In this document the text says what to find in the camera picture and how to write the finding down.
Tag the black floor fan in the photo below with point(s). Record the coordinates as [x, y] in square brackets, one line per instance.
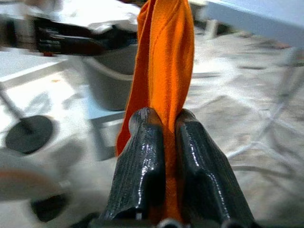
[28, 135]

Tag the white folding table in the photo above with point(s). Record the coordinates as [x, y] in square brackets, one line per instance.
[261, 16]

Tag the white shirt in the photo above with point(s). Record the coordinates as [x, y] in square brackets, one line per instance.
[107, 21]

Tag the grey laundry basket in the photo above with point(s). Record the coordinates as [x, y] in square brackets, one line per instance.
[111, 85]

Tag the pale blue plastic stool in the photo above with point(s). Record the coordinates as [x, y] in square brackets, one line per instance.
[104, 133]

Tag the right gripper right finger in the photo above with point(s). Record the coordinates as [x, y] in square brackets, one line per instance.
[206, 175]

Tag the black clothes heap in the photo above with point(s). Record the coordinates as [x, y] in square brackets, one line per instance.
[71, 45]

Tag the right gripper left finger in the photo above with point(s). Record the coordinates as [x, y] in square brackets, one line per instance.
[137, 171]

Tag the orange shirt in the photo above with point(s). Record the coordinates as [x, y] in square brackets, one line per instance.
[164, 59]

